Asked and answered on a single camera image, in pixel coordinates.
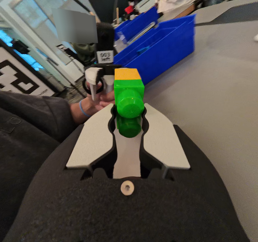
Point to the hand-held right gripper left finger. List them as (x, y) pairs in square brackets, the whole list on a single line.
[(92, 141)]

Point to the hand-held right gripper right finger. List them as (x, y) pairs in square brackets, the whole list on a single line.
[(165, 141)]

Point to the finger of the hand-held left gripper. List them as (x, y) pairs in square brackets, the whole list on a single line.
[(92, 76), (108, 84)]

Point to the yellow one-stud block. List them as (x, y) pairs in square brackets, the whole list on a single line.
[(127, 73)]

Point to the green two-stud block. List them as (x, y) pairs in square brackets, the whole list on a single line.
[(129, 105)]

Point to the blue plastic bin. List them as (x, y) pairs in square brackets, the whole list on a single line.
[(161, 52)]

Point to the grey desk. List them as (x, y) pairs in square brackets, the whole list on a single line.
[(211, 105)]

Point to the person's left hand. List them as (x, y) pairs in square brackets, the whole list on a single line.
[(104, 100)]

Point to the blue wristband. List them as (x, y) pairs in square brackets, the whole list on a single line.
[(80, 107)]

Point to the small black tag sign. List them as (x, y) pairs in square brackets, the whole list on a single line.
[(66, 49)]

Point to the person's dark clothing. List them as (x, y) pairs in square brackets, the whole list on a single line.
[(30, 145)]

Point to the black studio light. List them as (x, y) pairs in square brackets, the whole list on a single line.
[(20, 46)]

